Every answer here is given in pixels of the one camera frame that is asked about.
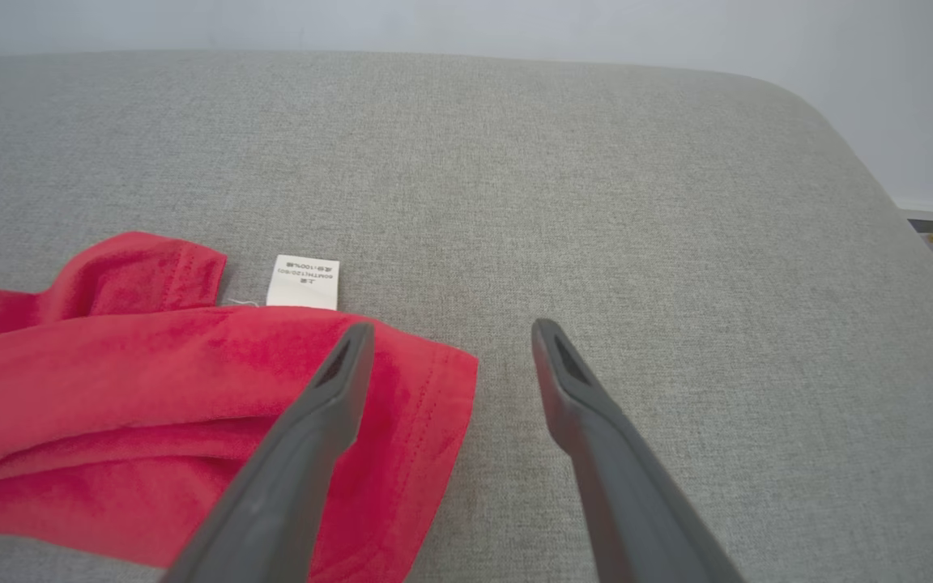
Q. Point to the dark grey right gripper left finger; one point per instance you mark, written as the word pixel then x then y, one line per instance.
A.
pixel 272 502

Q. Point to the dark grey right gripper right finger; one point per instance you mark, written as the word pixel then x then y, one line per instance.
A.
pixel 636 502

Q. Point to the red jersey with printed number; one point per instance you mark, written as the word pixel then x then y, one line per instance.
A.
pixel 110 389

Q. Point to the grey fabric sofa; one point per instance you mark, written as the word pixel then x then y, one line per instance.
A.
pixel 596 202

